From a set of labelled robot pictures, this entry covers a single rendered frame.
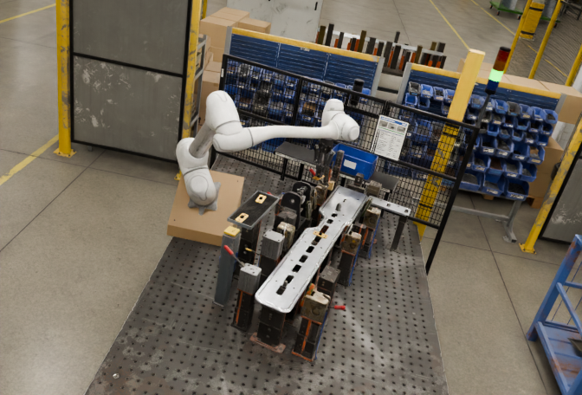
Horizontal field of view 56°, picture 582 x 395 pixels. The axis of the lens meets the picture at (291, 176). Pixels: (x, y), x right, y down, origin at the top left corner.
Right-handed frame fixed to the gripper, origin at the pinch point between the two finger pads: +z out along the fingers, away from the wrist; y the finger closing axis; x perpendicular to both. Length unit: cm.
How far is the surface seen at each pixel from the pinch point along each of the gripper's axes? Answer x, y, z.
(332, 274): -34, 35, 34
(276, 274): -52, 13, 37
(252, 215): -39.4, -14.1, 20.4
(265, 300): -71, 21, 38
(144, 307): -88, -39, 68
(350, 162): 75, -14, 21
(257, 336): -67, 18, 64
